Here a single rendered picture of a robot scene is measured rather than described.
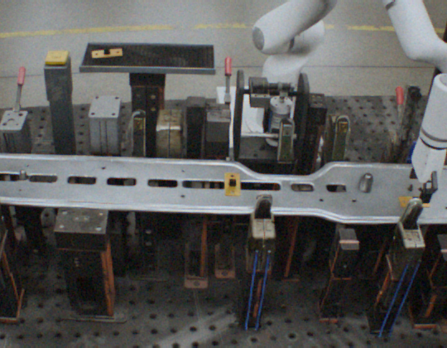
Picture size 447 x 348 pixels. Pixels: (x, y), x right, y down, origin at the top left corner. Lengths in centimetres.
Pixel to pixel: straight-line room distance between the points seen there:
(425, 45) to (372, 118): 103
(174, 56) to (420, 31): 69
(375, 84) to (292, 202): 254
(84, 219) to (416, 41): 85
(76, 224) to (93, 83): 243
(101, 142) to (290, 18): 63
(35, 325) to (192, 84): 238
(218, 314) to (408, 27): 87
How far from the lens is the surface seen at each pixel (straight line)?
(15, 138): 174
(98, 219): 148
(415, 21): 148
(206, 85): 380
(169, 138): 168
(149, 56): 179
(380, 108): 254
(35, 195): 160
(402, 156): 180
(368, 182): 164
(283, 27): 186
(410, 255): 151
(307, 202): 159
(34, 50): 426
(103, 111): 166
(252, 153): 176
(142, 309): 171
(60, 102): 187
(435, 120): 147
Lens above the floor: 206
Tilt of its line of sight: 40 degrees down
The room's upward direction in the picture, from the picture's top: 5 degrees clockwise
